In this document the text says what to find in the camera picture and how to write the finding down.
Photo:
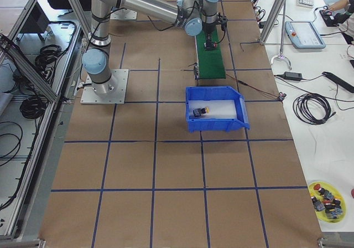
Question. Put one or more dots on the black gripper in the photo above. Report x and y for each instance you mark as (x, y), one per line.
(208, 29)

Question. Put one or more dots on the red push button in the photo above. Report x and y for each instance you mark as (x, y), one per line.
(212, 47)

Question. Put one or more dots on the yellow push button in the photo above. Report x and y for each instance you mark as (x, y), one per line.
(199, 112)

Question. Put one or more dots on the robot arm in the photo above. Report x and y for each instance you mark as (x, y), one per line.
(152, 38)

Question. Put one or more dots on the yellow plate of buttons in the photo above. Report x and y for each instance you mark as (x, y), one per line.
(328, 203)

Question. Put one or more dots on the person hand on controller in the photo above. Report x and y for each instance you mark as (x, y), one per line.
(333, 7)

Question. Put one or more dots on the green conveyor belt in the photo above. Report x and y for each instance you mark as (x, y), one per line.
(209, 64)

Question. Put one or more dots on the right blue bin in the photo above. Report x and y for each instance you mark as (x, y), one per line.
(208, 93)

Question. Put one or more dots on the right white foam pad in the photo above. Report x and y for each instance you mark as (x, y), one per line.
(219, 109)

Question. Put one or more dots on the black power adapter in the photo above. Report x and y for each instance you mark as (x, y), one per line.
(292, 76)

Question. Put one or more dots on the right teach pendant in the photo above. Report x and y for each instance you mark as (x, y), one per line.
(304, 35)

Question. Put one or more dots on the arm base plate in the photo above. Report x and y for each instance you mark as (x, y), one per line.
(124, 15)
(111, 92)

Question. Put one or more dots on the aluminium frame post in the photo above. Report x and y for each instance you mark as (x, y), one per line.
(272, 16)

